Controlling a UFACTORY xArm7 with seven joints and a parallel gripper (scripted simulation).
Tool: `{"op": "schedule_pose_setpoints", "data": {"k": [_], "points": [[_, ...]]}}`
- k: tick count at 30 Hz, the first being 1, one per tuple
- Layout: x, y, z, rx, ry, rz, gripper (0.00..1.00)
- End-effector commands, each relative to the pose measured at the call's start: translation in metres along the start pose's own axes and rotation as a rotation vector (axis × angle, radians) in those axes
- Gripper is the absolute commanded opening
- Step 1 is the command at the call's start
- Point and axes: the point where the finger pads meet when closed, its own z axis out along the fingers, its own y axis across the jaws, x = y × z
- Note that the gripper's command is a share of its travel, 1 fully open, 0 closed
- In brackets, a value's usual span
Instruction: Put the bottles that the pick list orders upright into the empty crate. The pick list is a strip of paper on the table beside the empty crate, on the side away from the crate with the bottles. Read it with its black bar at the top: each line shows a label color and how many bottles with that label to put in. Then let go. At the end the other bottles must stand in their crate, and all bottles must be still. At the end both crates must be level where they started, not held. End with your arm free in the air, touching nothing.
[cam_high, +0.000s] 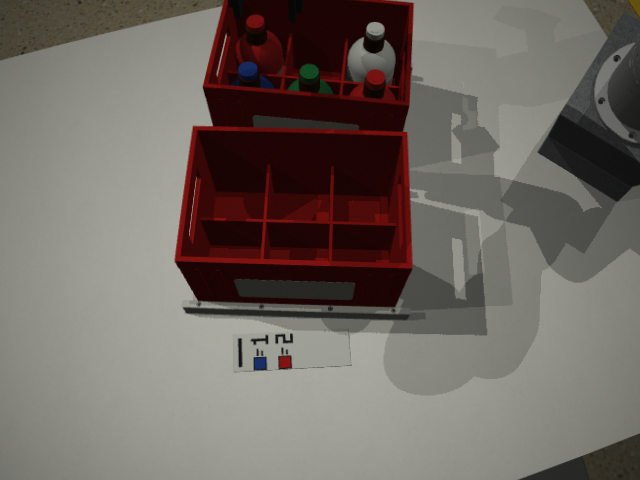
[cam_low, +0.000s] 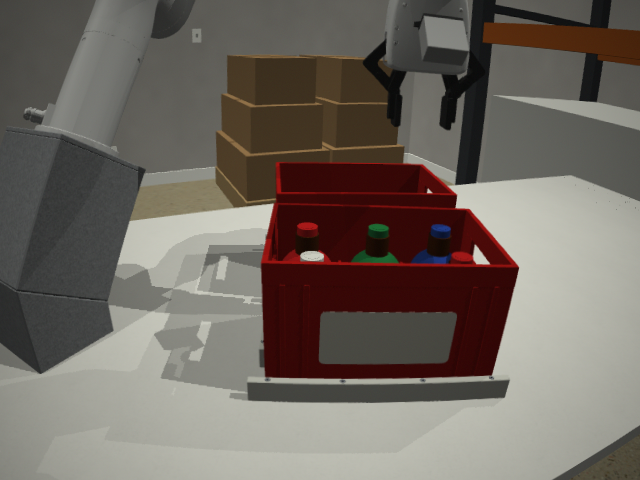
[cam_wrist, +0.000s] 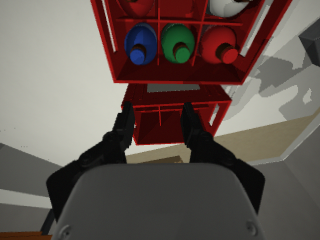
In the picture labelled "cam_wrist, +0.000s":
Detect red crate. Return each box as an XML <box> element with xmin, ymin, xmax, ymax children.
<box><xmin>90</xmin><ymin>0</ymin><xmax>278</xmax><ymax>85</ymax></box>
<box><xmin>121</xmin><ymin>83</ymin><xmax>220</xmax><ymax>145</ymax></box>

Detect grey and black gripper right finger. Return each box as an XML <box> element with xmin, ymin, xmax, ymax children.
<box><xmin>180</xmin><ymin>102</ymin><xmax>265</xmax><ymax>216</ymax></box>

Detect dark blue bottle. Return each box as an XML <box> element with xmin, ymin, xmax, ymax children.
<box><xmin>124</xmin><ymin>22</ymin><xmax>157</xmax><ymax>65</ymax></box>

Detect green bottle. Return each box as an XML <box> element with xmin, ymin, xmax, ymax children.
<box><xmin>161</xmin><ymin>23</ymin><xmax>195</xmax><ymax>64</ymax></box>

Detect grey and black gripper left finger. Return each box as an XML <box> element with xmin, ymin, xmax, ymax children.
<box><xmin>46</xmin><ymin>101</ymin><xmax>135</xmax><ymax>223</ymax></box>

